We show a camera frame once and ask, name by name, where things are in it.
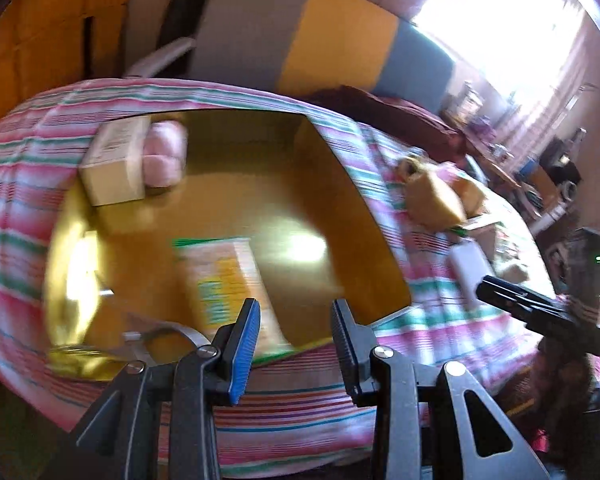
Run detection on maroon cloth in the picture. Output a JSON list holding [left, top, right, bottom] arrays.
[[305, 85, 468, 161]]

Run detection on cream carton box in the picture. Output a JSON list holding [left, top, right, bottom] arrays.
[[79, 116, 153, 207]]

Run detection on pink fluffy item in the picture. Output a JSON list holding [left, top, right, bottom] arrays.
[[142, 120, 188, 188]]

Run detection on striped bedsheet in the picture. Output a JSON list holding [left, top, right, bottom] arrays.
[[0, 77, 600, 466]]

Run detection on green white carton box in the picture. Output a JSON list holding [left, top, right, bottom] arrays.
[[450, 240, 493, 306]]

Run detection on yellow sponge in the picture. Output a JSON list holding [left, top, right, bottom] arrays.
[[405, 167, 468, 226]]

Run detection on window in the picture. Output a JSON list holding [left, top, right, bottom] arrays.
[[412, 0, 586, 111]]

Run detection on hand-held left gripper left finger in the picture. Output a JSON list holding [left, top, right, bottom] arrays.
[[40, 297, 261, 480]]

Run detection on wooden desk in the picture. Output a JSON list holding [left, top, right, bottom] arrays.
[[460, 125, 566, 231]]

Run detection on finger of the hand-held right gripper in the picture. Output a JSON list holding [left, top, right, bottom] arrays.
[[475, 275, 600, 356]]

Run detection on wooden wardrobe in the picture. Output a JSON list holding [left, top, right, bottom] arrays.
[[0, 0, 133, 131]]

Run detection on grey metal scissors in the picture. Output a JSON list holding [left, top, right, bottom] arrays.
[[97, 287, 216, 366]]

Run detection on black tall object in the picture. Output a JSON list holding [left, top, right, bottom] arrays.
[[157, 0, 218, 51]]

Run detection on pink curtain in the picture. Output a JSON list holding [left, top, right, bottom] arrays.
[[500, 10, 600, 171]]

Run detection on green yellow snack packet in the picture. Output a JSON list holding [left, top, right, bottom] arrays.
[[172, 237, 293, 361]]

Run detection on gold cardboard box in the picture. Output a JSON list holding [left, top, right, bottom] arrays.
[[42, 107, 413, 366]]

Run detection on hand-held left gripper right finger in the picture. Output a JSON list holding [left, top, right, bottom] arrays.
[[330, 299, 551, 480]]

